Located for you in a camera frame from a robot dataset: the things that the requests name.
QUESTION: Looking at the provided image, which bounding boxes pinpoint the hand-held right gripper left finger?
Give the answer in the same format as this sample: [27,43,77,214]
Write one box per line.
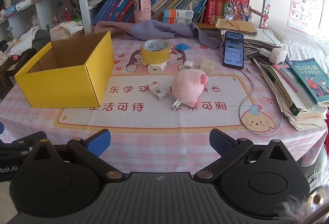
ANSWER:
[26,128,128,185]

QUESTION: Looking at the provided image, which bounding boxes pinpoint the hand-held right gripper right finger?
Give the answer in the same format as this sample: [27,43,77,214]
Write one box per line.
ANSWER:
[193,128,297,184]

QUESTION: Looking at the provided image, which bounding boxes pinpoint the pink pig plush toy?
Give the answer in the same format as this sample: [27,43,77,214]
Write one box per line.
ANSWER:
[171,69,208,109]

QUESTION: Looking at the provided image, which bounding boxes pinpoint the yellow cardboard box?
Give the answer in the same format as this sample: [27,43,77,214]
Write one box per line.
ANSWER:
[14,31,115,109]

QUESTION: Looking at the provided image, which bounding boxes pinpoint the cream cube charger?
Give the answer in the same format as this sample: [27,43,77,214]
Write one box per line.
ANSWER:
[200,58,215,77]

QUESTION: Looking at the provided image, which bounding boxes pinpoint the small white red-label box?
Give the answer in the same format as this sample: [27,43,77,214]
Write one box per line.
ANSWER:
[148,81,169,101]

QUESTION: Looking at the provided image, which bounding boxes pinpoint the large white charger plug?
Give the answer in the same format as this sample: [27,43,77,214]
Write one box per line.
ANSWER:
[147,62,167,75]

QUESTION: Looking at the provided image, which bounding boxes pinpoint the yellow tape roll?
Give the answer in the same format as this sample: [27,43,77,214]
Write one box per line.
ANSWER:
[141,39,170,66]

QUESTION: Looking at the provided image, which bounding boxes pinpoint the pink checked printed tablecloth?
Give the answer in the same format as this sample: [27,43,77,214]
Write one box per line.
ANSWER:
[0,30,328,173]

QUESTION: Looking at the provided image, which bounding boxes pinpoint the stack of workbooks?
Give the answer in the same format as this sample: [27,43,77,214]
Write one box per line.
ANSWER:
[253,58,329,131]

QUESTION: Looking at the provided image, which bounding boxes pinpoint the pile of clothes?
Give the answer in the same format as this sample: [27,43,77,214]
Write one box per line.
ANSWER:
[0,26,52,73]

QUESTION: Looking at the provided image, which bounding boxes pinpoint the black smartphone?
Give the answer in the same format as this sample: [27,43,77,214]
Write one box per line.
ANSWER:
[222,31,244,70]

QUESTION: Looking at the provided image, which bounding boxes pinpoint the grey fur sleeve cuff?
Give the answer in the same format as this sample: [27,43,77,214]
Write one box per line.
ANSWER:
[273,186,326,221]

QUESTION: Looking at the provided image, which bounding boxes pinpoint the white plug adapter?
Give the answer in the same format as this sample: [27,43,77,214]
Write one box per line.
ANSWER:
[259,47,288,64]

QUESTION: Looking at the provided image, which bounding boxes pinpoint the teal children's book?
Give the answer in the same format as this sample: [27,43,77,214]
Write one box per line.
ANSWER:
[284,58,329,107]

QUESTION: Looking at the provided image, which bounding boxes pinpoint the pile of loose papers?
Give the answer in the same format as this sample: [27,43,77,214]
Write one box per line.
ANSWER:
[243,28,285,60]

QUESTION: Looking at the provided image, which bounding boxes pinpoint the brown paper envelope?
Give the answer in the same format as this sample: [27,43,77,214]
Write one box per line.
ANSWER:
[215,18,258,35]

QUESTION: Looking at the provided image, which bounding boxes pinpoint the blue tissue packet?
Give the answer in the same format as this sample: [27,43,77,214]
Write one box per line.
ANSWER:
[3,5,19,18]

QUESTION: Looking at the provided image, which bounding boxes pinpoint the white side shelf unit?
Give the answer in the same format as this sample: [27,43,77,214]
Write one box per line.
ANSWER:
[0,0,85,34]

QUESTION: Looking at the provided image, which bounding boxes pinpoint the grey patterned bedding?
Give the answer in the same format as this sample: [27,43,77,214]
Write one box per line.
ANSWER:
[268,27,329,70]

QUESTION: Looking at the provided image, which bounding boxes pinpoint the purple cloth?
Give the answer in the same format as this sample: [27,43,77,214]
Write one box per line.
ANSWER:
[94,20,222,50]

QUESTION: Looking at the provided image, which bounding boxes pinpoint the white flat carton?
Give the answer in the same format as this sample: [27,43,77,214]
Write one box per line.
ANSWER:
[16,0,35,11]

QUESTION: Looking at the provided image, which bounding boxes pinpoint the orange and white carton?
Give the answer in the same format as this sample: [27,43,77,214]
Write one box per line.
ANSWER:
[163,9,194,19]
[163,17,193,25]

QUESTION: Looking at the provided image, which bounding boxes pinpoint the cartoon sticker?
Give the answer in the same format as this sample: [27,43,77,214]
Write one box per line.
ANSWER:
[261,10,270,29]

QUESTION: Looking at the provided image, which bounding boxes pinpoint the set of red books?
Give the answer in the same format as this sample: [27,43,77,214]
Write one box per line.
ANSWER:
[204,0,230,25]

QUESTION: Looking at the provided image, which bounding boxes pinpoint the colourful figure standee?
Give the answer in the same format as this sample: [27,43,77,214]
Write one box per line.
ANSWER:
[224,0,252,21]

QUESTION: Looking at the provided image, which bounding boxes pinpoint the row of blue children's books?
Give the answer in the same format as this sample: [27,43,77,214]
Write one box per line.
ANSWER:
[92,0,212,26]

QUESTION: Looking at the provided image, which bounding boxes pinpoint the pink cylindrical device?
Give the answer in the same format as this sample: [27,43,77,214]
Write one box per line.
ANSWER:
[133,0,152,24]

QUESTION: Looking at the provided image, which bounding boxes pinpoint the white charging cable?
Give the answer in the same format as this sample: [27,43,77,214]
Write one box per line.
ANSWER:
[219,41,284,136]

